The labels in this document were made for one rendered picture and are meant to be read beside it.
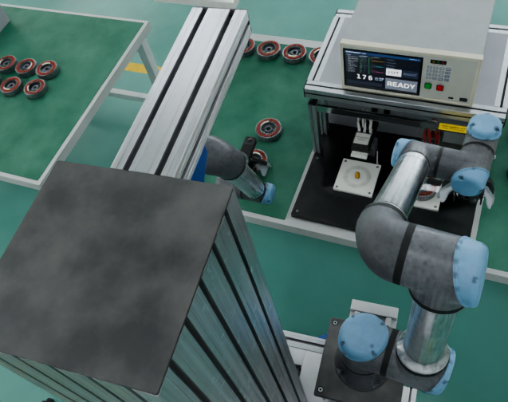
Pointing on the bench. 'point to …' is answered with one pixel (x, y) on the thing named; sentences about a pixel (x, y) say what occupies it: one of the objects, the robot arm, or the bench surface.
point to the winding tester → (424, 43)
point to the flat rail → (369, 115)
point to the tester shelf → (332, 78)
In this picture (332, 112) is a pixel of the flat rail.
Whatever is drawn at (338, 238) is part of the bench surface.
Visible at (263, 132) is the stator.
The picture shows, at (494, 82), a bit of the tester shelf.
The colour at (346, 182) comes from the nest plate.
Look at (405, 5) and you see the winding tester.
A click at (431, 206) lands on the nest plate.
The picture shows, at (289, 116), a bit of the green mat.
